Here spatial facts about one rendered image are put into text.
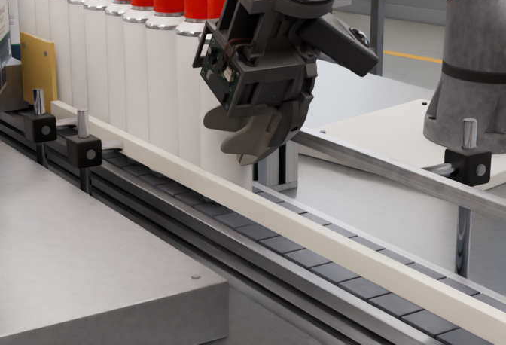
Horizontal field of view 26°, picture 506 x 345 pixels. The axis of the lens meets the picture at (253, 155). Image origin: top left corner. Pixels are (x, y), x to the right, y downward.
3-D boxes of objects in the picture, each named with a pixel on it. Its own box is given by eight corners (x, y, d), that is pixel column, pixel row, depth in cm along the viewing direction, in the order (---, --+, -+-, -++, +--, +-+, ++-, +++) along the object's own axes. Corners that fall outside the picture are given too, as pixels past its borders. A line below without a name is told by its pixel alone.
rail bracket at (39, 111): (26, 188, 127) (20, 87, 124) (77, 180, 131) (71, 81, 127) (37, 196, 125) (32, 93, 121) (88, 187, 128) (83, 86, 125)
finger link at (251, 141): (199, 169, 102) (224, 95, 96) (252, 160, 105) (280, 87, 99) (214, 193, 100) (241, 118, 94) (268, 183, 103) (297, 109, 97)
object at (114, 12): (102, 147, 126) (95, -33, 120) (142, 141, 129) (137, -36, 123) (122, 157, 122) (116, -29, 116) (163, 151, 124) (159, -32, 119)
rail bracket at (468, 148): (397, 311, 94) (404, 125, 90) (460, 293, 98) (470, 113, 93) (422, 325, 91) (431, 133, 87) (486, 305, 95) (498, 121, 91)
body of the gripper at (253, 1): (188, 70, 97) (222, -44, 90) (268, 59, 102) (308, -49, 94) (227, 126, 93) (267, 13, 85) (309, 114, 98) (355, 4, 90)
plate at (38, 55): (20, 100, 142) (16, 32, 140) (25, 99, 142) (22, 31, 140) (50, 116, 134) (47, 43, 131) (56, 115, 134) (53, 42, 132)
